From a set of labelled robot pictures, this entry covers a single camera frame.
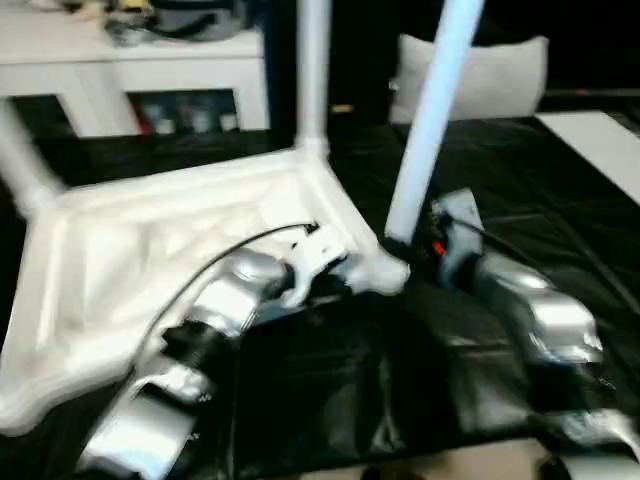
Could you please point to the white plastic table leg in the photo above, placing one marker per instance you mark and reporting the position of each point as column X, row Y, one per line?
column 425, row 140
column 25, row 155
column 312, row 75

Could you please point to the white plastic table top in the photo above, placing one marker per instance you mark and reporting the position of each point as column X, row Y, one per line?
column 125, row 240

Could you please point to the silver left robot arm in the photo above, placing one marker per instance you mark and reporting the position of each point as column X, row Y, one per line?
column 225, row 300

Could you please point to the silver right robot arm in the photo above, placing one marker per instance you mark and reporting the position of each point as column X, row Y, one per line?
column 550, row 305

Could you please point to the black work mat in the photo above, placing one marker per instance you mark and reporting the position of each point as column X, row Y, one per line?
column 525, row 200

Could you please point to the grey cushion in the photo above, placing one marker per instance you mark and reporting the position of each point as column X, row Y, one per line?
column 500, row 80

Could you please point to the small white jar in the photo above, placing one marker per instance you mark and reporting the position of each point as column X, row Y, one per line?
column 200, row 121
column 165, row 125
column 227, row 121

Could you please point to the white board on right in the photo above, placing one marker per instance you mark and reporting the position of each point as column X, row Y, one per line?
column 595, row 145

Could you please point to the black cabinet with gold label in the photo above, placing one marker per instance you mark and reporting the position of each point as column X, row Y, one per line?
column 350, row 60

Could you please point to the black monitor with red logo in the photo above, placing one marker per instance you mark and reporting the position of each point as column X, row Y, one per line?
column 595, row 93

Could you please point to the grey round helmet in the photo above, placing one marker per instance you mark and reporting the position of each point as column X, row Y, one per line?
column 200, row 22

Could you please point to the dark clutter pile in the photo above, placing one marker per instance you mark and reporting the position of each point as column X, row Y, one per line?
column 127, row 32

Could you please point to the white glass-door cabinet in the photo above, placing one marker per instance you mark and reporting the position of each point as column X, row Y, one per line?
column 75, row 65

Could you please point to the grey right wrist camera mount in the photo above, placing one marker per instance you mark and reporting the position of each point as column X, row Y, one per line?
column 460, row 235

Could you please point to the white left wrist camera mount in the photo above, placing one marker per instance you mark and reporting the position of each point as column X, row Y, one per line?
column 315, row 250

